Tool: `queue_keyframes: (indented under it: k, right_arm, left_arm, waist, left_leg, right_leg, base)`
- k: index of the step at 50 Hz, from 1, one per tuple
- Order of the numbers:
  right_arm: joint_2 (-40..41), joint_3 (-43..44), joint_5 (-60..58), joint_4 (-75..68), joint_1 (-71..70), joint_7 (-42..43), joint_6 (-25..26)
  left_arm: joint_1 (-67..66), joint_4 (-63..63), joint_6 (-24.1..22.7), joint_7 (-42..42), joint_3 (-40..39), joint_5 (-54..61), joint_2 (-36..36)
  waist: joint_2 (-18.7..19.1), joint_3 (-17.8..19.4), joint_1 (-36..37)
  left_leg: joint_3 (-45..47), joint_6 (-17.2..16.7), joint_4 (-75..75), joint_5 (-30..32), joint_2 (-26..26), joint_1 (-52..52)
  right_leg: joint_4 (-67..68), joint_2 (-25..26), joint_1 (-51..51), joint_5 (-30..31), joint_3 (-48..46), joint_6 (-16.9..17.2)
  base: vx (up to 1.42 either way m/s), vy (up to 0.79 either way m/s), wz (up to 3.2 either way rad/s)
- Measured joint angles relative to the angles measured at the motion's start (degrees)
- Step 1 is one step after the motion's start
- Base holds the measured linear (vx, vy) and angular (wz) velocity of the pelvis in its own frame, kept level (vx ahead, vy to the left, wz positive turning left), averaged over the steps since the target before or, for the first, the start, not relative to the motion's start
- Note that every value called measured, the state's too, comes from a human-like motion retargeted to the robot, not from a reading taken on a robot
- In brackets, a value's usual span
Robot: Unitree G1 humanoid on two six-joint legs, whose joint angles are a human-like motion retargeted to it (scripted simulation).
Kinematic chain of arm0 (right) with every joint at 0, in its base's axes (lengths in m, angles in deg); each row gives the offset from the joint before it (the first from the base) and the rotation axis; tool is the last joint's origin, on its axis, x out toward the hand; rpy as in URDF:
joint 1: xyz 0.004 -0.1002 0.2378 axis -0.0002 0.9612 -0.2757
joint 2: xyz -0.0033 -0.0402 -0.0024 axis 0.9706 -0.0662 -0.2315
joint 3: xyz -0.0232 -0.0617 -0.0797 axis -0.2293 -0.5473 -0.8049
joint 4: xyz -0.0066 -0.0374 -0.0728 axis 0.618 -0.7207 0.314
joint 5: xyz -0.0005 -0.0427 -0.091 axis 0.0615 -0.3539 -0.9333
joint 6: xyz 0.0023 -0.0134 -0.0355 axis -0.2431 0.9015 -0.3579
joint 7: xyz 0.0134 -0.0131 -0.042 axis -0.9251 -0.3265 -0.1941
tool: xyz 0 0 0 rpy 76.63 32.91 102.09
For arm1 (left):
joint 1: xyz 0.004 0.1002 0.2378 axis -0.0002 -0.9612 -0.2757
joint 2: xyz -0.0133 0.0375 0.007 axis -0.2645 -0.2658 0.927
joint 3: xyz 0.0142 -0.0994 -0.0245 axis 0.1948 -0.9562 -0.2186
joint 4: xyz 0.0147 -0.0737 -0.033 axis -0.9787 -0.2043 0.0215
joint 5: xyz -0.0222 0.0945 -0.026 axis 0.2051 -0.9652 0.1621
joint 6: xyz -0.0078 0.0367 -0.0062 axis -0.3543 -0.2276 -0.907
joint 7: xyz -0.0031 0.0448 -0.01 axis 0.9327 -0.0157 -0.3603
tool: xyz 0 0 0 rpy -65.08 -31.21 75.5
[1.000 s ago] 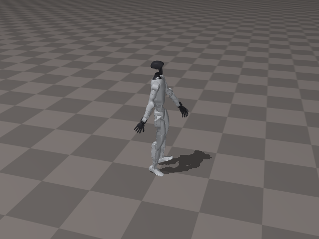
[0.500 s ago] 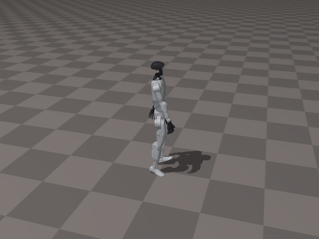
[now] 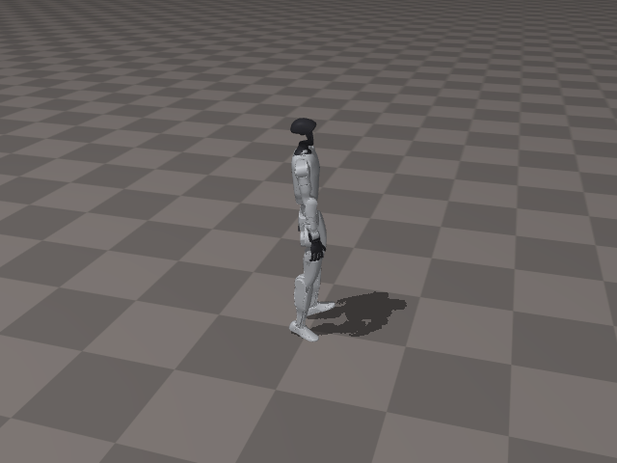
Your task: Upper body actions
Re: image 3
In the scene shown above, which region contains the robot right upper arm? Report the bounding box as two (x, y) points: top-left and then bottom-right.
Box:
(294, 160), (317, 207)

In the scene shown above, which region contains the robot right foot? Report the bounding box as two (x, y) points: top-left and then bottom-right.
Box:
(289, 320), (319, 341)

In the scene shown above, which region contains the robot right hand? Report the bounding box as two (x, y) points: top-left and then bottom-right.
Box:
(308, 233), (326, 261)

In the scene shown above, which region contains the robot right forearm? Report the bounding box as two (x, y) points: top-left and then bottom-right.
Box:
(304, 199), (319, 240)

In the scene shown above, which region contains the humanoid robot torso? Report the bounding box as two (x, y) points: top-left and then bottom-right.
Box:
(291, 147), (320, 232)

